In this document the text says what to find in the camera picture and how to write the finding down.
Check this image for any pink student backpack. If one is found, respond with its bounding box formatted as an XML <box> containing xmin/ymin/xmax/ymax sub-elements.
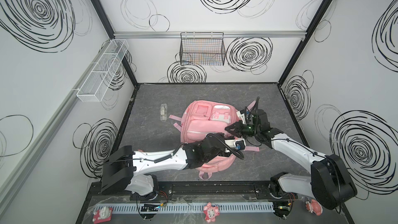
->
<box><xmin>168</xmin><ymin>99</ymin><xmax>260</xmax><ymax>180</ymax></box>

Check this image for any clear plastic pen case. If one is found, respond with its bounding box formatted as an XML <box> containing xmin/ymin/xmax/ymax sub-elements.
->
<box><xmin>160</xmin><ymin>104</ymin><xmax>168</xmax><ymax>122</ymax></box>

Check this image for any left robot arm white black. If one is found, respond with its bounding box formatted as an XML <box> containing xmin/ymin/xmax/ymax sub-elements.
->
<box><xmin>101</xmin><ymin>133</ymin><xmax>246</xmax><ymax>196</ymax></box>

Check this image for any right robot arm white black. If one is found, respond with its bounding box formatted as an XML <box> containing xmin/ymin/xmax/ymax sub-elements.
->
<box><xmin>225</xmin><ymin>111</ymin><xmax>358</xmax><ymax>209</ymax></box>

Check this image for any pink plush toy centre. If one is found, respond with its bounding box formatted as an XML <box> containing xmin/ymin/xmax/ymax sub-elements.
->
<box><xmin>203</xmin><ymin>202</ymin><xmax>220</xmax><ymax>224</ymax></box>

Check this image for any pink toy right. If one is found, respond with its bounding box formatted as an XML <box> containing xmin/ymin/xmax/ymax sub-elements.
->
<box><xmin>305</xmin><ymin>199</ymin><xmax>323</xmax><ymax>216</ymax></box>

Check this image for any pink white toy left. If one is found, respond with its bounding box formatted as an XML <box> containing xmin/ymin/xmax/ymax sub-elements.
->
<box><xmin>92</xmin><ymin>206</ymin><xmax>113</xmax><ymax>224</ymax></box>

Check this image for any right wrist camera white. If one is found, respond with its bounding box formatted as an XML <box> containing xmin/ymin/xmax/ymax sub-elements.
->
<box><xmin>236</xmin><ymin>110</ymin><xmax>247</xmax><ymax>124</ymax></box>

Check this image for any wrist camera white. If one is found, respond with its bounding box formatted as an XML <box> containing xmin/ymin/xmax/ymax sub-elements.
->
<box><xmin>224</xmin><ymin>138</ymin><xmax>246</xmax><ymax>150</ymax></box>
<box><xmin>236</xmin><ymin>110</ymin><xmax>247</xmax><ymax>124</ymax></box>

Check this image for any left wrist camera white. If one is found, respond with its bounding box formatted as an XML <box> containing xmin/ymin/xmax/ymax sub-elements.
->
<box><xmin>224</xmin><ymin>138</ymin><xmax>246</xmax><ymax>150</ymax></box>

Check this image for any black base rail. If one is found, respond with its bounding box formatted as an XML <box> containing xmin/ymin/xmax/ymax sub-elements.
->
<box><xmin>88</xmin><ymin>179</ymin><xmax>312</xmax><ymax>200</ymax></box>

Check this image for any white slotted cable duct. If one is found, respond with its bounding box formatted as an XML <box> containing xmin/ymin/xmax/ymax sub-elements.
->
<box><xmin>93</xmin><ymin>202</ymin><xmax>275</xmax><ymax>214</ymax></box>

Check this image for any black wire wall basket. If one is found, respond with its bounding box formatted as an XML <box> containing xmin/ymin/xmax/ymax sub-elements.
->
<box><xmin>179</xmin><ymin>32</ymin><xmax>227</xmax><ymax>66</ymax></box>

